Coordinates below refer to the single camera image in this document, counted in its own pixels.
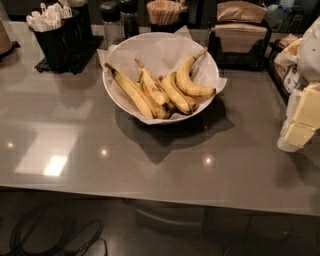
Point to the white bowl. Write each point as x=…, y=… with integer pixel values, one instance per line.
x=161, y=78

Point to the black cutlery holder front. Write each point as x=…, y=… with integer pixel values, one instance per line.
x=56, y=46

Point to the white plastic cutlery bundle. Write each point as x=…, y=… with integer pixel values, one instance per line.
x=49, y=18

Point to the black wire condiment rack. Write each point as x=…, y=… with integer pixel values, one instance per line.
x=276, y=76

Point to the brown cup sleeves stack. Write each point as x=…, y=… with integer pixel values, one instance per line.
x=6, y=44

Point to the black napkin dispenser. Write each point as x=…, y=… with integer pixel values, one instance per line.
x=253, y=60

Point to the yellow banana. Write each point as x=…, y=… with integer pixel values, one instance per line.
x=133, y=91
x=185, y=104
x=184, y=81
x=151, y=87

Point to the white paper liner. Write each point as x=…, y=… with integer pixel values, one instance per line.
x=161, y=53

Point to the black rubber mat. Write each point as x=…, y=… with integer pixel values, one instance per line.
x=81, y=59

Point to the white condiment packets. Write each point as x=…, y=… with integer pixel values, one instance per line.
x=293, y=80

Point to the black capped shaker left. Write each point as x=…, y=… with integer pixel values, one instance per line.
x=110, y=12

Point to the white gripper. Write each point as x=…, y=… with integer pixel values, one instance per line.
x=310, y=55

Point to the brown paper napkins stack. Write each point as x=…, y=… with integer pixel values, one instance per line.
x=239, y=25

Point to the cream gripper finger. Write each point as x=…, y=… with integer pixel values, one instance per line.
x=297, y=134

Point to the black capped shaker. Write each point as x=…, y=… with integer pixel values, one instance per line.
x=129, y=18
x=110, y=12

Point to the wooden stir sticks cup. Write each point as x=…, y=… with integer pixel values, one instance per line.
x=167, y=15

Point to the black cutlery holder rear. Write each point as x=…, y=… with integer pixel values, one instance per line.
x=83, y=18

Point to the black capped shaker right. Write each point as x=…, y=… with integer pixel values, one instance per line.
x=129, y=18

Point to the black cutlery holder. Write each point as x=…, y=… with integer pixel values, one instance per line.
x=83, y=18
x=56, y=46

